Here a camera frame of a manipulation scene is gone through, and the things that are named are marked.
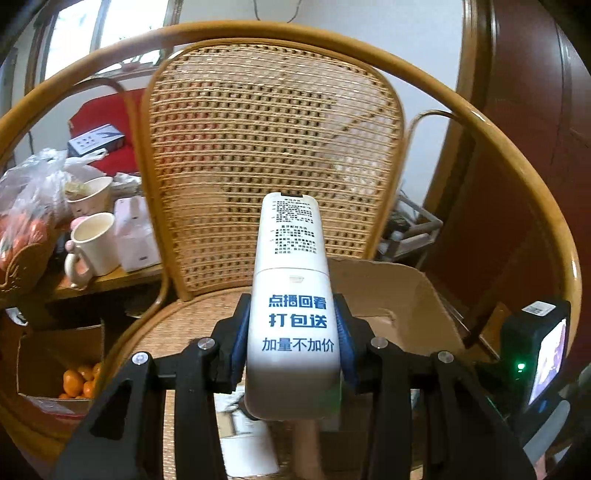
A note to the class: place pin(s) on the metal cart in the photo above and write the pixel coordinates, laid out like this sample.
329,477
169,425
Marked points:
415,230

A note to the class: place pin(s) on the white tissue carton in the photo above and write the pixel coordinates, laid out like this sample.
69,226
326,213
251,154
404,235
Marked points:
136,240

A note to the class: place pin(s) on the clear plastic bag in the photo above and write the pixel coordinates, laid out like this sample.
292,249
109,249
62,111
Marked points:
27,198

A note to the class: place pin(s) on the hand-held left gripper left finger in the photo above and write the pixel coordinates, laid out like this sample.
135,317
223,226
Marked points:
240,341

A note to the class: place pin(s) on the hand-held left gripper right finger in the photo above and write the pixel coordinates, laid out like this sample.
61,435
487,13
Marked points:
346,341

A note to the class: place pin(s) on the white mug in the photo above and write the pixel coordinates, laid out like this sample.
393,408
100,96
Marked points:
92,198
99,249

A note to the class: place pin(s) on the cardboard box with flaps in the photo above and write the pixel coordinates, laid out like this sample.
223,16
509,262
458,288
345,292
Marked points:
46,350

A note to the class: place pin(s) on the white paper packet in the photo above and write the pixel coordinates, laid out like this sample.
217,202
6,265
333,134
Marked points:
244,452

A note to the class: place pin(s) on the rattan cane armchair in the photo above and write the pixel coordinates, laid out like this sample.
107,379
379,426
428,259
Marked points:
277,115

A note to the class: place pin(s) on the white mug rear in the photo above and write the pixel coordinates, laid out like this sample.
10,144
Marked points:
92,198

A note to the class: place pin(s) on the window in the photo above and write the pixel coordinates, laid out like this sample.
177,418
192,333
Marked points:
120,27

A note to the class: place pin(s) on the white remote control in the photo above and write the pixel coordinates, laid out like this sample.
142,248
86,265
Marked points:
293,277

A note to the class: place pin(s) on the pile of oranges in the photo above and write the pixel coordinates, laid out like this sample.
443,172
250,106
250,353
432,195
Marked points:
71,383

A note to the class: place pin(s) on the wooden side table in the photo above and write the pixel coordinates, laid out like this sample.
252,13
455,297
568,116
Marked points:
115,279

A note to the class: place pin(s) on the red cloth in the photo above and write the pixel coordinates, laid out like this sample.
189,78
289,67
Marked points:
115,157

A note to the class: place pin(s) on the blue and white box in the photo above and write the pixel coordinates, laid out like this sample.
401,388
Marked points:
92,141

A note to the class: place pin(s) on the brown wooden door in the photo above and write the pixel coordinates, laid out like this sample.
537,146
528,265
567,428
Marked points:
531,138

